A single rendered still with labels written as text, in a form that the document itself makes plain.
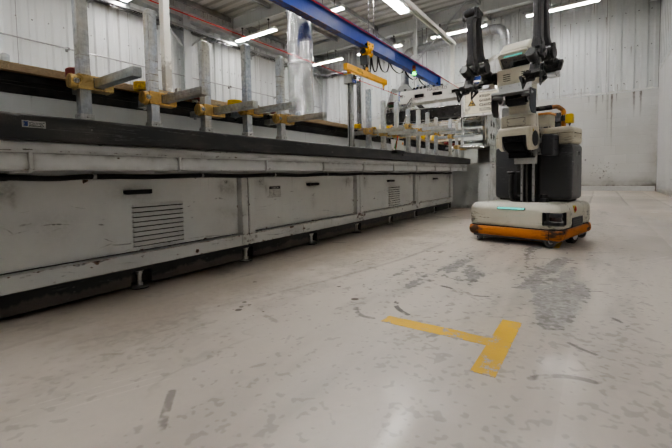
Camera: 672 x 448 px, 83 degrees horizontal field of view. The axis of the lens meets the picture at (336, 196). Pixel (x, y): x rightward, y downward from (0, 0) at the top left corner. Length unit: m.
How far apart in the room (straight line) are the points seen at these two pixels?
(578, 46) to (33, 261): 11.84
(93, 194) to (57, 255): 0.27
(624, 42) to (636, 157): 2.81
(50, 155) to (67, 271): 0.48
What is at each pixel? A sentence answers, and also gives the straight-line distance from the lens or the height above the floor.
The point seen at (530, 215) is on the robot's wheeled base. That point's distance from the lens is 2.82.
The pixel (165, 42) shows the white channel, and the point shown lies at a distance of 3.00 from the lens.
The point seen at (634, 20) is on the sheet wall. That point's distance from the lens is 12.27.
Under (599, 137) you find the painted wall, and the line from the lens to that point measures 11.75.
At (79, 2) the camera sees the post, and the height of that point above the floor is 1.10.
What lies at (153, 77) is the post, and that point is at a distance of 1.74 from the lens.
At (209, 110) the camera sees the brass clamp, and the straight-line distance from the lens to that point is 1.85.
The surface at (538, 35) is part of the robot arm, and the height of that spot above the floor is 1.31.
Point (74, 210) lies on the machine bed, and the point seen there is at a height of 0.37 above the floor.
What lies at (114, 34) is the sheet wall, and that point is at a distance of 10.12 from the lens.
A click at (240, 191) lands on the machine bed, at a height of 0.41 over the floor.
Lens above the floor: 0.49
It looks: 3 degrees down
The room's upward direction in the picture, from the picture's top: 1 degrees counter-clockwise
